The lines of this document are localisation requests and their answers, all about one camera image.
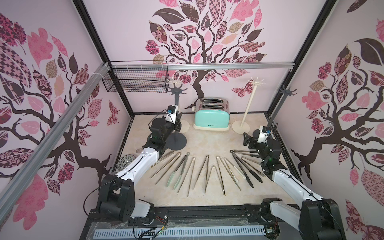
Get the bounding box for black silicone tip tongs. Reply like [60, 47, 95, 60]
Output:
[230, 150, 263, 188]

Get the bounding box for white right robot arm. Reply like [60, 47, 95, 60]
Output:
[243, 132, 346, 240]

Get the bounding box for grey utensil rack right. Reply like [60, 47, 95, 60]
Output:
[267, 87, 298, 128]

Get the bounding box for steel tongs right centre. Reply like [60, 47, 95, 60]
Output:
[216, 156, 242, 191]

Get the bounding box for aluminium frame rail left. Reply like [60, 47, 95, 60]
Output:
[1, 63, 111, 223]

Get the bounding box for black wire basket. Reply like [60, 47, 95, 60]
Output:
[102, 61, 170, 93]

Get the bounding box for cream utensil rack left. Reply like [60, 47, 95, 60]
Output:
[168, 82, 190, 134]

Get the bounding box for mint green toaster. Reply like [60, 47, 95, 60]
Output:
[193, 97, 230, 131]

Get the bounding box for long steel tongs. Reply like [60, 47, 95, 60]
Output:
[176, 156, 196, 198]

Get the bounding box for aluminium frame rail back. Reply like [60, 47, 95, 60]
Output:
[112, 62, 295, 71]

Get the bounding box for green silicone tip tongs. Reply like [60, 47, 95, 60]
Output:
[166, 152, 190, 190]

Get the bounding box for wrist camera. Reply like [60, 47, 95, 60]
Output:
[258, 126, 272, 143]
[166, 105, 178, 124]

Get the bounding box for cream utensil rack right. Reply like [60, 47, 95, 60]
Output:
[232, 77, 264, 135]

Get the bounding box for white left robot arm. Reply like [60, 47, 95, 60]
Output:
[97, 117, 176, 222]

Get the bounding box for slim steel tongs centre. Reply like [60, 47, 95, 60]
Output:
[191, 154, 210, 191]

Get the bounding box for grey utensil rack stand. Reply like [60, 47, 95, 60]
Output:
[166, 83, 187, 151]

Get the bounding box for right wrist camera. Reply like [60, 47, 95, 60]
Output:
[258, 126, 272, 143]

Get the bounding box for cream utensil rack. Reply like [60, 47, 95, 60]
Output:
[232, 77, 264, 135]
[168, 82, 190, 134]

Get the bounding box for white cable duct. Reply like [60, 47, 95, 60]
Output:
[91, 226, 266, 240]

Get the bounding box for short steel tongs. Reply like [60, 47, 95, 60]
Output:
[204, 166, 226, 196]

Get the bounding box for steel tongs white tips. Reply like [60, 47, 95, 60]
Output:
[151, 151, 175, 168]

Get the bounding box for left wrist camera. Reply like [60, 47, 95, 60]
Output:
[166, 105, 178, 124]

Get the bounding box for aluminium frame rail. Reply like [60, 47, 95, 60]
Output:
[112, 62, 295, 71]
[1, 63, 111, 223]

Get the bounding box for white handled tongs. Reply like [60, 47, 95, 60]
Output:
[224, 158, 246, 184]

